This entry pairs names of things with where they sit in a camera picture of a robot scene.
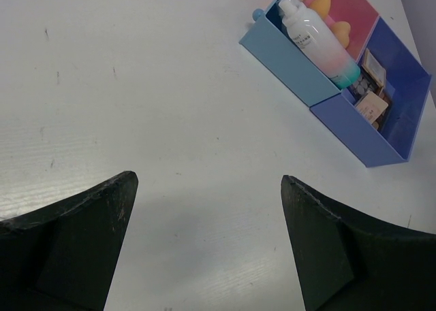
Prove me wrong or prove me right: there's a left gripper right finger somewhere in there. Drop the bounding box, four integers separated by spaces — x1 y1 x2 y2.
281 176 435 310

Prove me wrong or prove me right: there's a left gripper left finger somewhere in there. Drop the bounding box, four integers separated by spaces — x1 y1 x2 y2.
1 171 138 310

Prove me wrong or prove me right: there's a pink rectangular makeup palette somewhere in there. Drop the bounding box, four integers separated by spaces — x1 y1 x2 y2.
355 91 389 123

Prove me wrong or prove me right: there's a colourful glitter eyeshadow palette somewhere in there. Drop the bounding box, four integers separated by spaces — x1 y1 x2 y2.
362 48 386 87

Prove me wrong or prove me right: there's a pink teal spray bottle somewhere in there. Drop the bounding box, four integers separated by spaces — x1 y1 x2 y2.
277 0 360 89

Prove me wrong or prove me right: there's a brown eyeshadow palette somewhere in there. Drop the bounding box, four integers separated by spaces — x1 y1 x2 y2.
373 88 392 132

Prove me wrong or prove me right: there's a clear silver pan palette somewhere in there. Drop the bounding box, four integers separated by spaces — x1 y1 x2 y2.
349 71 378 101

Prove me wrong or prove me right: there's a three-compartment organizer tray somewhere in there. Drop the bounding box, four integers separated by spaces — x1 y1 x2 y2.
240 0 431 167

